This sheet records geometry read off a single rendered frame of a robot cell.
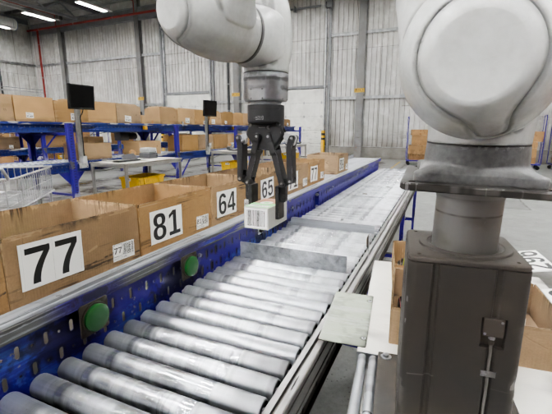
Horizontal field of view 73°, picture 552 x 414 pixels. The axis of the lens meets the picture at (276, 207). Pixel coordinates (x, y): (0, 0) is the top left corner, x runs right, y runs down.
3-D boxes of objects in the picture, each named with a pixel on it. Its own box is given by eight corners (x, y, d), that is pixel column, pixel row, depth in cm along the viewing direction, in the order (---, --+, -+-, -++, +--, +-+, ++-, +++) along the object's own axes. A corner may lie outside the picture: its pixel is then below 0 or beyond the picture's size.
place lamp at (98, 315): (89, 337, 91) (86, 310, 90) (85, 336, 92) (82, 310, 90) (112, 324, 98) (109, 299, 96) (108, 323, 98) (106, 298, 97)
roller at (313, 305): (330, 323, 112) (331, 308, 111) (190, 293, 133) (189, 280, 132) (335, 315, 117) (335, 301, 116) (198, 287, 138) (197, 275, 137)
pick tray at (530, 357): (571, 375, 81) (578, 334, 79) (387, 343, 93) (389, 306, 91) (531, 315, 107) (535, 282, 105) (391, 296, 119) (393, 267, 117)
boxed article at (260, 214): (287, 219, 84) (287, 200, 83) (268, 230, 75) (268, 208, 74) (264, 217, 86) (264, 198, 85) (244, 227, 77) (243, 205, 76)
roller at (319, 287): (341, 305, 124) (342, 291, 123) (210, 280, 145) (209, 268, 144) (345, 299, 129) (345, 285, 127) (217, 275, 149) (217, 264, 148)
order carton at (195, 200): (141, 258, 116) (137, 204, 113) (76, 246, 128) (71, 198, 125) (212, 227, 152) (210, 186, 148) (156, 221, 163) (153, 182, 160)
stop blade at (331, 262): (346, 278, 141) (347, 256, 139) (240, 261, 160) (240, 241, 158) (346, 278, 142) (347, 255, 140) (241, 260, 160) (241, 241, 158)
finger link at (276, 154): (271, 134, 78) (277, 132, 77) (285, 186, 79) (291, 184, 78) (263, 135, 74) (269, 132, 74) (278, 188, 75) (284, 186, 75)
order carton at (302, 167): (286, 196, 222) (286, 168, 219) (243, 193, 234) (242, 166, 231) (308, 187, 257) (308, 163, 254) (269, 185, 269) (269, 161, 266)
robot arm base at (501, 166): (519, 168, 71) (523, 139, 70) (552, 190, 51) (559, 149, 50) (417, 163, 78) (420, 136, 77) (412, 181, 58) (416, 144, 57)
